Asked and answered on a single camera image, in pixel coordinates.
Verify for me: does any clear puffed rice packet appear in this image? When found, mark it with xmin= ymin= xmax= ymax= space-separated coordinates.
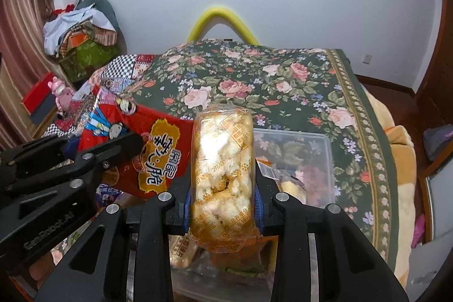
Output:
xmin=170 ymin=234 xmax=199 ymax=269
xmin=189 ymin=104 xmax=256 ymax=253

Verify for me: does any white sliding door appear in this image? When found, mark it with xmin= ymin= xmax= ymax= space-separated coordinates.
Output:
xmin=419 ymin=160 xmax=453 ymax=246

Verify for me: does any dark rounded chair back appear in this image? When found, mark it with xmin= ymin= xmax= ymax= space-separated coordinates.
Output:
xmin=76 ymin=0 xmax=120 ymax=37

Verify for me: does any clear plastic storage box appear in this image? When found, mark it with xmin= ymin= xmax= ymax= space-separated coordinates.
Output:
xmin=170 ymin=130 xmax=335 ymax=302

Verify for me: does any yellow fleece blanket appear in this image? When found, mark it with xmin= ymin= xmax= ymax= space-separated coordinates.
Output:
xmin=354 ymin=83 xmax=420 ymax=292

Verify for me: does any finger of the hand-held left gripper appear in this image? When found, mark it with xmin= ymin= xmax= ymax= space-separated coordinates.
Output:
xmin=0 ymin=131 xmax=144 ymax=197
xmin=0 ymin=137 xmax=80 ymax=179

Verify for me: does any pink toy figure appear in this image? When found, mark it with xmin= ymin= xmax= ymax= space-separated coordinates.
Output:
xmin=48 ymin=76 xmax=75 ymax=113

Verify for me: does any yellow foam tube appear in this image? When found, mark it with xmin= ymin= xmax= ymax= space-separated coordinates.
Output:
xmin=186 ymin=5 xmax=260 ymax=45

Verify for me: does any striped brown curtain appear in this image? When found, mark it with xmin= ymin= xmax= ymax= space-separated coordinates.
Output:
xmin=0 ymin=0 xmax=66 ymax=150

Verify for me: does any patchwork quilt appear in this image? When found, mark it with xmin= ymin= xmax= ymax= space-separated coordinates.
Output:
xmin=33 ymin=52 xmax=167 ymax=147

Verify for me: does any red box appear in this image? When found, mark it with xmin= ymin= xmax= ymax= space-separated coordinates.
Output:
xmin=21 ymin=73 xmax=59 ymax=126

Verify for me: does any pile of clothes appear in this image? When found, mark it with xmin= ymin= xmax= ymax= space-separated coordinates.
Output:
xmin=43 ymin=3 xmax=119 ymax=58

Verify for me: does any white appliance with stickers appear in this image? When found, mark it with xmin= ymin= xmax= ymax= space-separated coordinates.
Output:
xmin=405 ymin=238 xmax=450 ymax=294

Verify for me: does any green floral cloth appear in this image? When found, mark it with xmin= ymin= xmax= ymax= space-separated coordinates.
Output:
xmin=58 ymin=40 xmax=119 ymax=83

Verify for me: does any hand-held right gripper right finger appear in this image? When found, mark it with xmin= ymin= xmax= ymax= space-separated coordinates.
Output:
xmin=252 ymin=168 xmax=410 ymax=302

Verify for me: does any purple cloth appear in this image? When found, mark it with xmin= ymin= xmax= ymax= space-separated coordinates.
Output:
xmin=423 ymin=127 xmax=453 ymax=161

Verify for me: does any red snack packet yellow label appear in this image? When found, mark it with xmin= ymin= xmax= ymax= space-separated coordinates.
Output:
xmin=77 ymin=83 xmax=196 ymax=199

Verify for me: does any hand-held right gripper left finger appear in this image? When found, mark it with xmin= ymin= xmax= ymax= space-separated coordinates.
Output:
xmin=44 ymin=178 xmax=194 ymax=302

